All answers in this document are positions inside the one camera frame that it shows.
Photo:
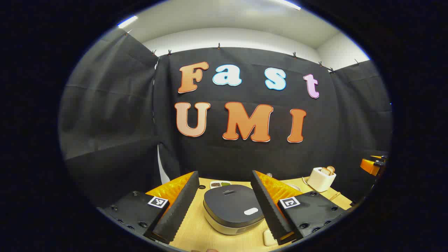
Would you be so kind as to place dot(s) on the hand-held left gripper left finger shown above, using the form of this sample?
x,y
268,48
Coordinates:
x,y
178,210

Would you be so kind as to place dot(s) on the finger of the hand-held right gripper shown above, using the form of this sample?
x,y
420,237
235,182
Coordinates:
x,y
367,166

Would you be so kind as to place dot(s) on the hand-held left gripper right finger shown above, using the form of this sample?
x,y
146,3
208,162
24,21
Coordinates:
x,y
269,210

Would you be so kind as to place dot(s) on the cream rice box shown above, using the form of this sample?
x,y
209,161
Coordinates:
x,y
268,238

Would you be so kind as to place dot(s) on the dark grey rice cooker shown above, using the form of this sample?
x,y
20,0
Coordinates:
x,y
227,206

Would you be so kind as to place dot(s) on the white round plate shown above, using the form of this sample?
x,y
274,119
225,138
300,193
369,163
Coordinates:
x,y
295,187

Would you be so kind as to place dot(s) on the toasted bread slice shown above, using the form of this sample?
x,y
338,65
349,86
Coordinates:
x,y
331,169
325,171

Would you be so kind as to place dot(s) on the white divided condiment dish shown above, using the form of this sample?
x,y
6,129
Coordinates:
x,y
220,184

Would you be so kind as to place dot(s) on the white toaster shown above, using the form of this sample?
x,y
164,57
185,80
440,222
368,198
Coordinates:
x,y
320,181

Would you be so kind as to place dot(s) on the ceiling light strip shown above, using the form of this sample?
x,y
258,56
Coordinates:
x,y
287,4
127,21

